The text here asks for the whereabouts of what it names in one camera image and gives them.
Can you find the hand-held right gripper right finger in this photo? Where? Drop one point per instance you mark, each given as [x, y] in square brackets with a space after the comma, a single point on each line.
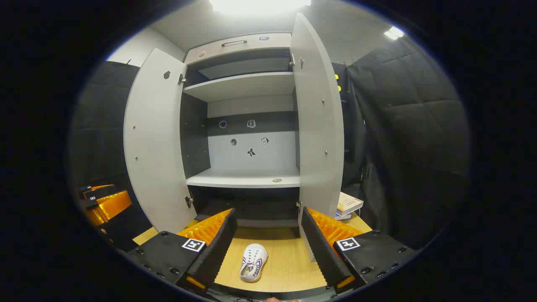
[321, 247]

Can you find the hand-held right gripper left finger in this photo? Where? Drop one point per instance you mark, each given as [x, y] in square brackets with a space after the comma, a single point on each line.
[218, 247]

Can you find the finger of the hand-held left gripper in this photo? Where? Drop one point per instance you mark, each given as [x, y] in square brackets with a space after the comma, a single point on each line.
[98, 188]
[111, 205]

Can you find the white canvas shoe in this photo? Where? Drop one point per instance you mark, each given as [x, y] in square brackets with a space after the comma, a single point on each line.
[253, 264]

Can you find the grey shoe cabinet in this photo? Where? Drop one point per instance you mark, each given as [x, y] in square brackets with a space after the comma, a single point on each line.
[243, 180]

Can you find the grey cabinet drawer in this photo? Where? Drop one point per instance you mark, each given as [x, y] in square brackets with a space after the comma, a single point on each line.
[260, 46]

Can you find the blue cover book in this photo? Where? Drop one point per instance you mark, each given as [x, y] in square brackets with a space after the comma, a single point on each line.
[342, 216]

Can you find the black backdrop cloth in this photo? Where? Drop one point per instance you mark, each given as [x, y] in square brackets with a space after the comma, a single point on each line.
[100, 126]
[411, 147]

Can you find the small ceiling light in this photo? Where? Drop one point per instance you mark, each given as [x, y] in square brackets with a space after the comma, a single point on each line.
[393, 32]

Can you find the large ceiling light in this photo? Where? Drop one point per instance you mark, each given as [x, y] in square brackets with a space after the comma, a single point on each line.
[260, 5]

